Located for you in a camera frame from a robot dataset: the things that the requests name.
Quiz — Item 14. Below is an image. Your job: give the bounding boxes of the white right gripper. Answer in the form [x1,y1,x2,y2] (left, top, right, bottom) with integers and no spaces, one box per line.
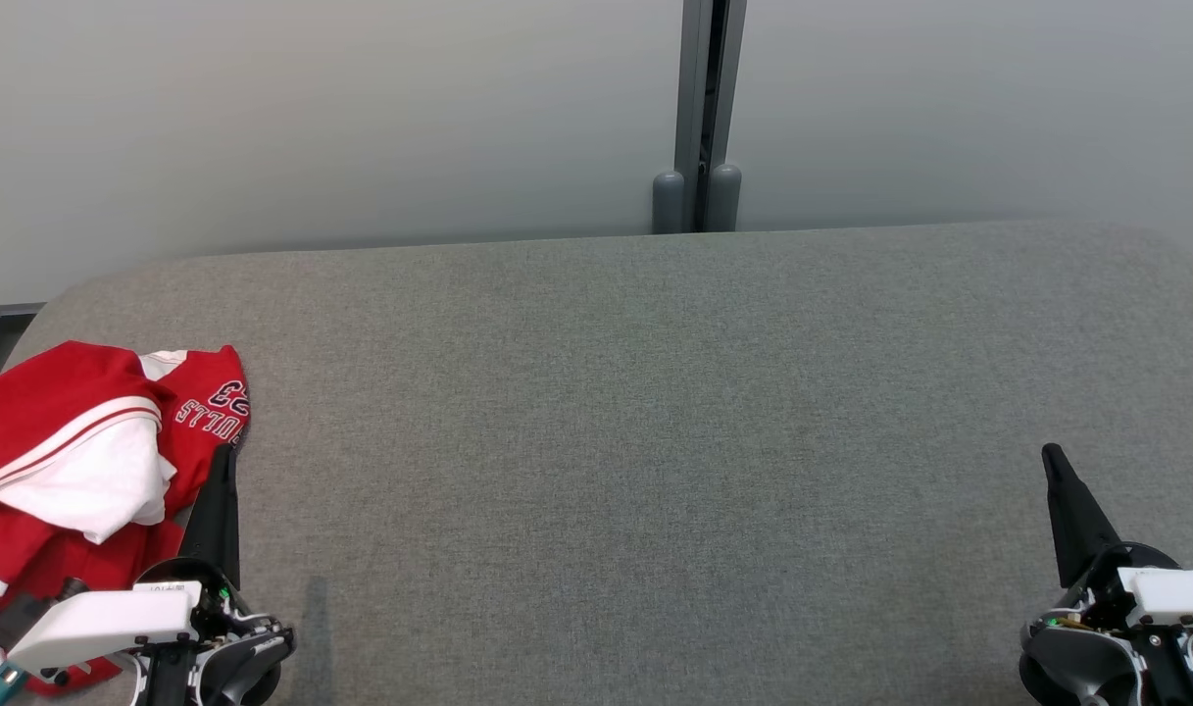
[1041,443,1193,706]

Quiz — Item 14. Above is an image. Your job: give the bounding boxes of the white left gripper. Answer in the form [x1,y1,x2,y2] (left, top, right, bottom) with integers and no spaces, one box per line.
[8,443,264,706]

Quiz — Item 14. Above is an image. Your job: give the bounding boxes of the red shorts with Bulls print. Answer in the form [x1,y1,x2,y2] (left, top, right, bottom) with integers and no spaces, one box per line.
[137,345,252,550]

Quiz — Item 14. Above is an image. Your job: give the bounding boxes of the red shirt with white sleeves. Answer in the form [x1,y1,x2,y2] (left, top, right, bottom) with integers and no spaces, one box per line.
[0,341,187,699]

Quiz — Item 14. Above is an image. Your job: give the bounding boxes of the grey cylinder post foot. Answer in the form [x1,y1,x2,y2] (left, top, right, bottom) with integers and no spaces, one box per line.
[652,171,688,234]
[706,164,743,232]

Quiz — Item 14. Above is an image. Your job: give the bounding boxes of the grey partition post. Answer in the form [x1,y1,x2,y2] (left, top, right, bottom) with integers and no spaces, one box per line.
[674,0,749,233]

